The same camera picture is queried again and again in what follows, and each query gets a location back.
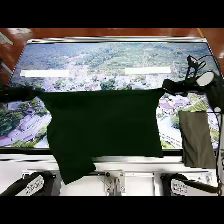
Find silver frame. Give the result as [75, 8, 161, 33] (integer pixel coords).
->
[0, 35, 224, 197]

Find dark green T-shirt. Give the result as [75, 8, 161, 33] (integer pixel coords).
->
[36, 87, 167, 186]

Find grey garment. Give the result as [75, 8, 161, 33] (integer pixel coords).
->
[177, 110, 218, 170]

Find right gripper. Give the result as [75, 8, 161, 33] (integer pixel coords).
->
[161, 78, 188, 98]

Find black cable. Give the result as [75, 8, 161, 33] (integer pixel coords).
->
[194, 54, 215, 73]

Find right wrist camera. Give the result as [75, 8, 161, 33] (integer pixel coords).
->
[185, 54, 201, 82]

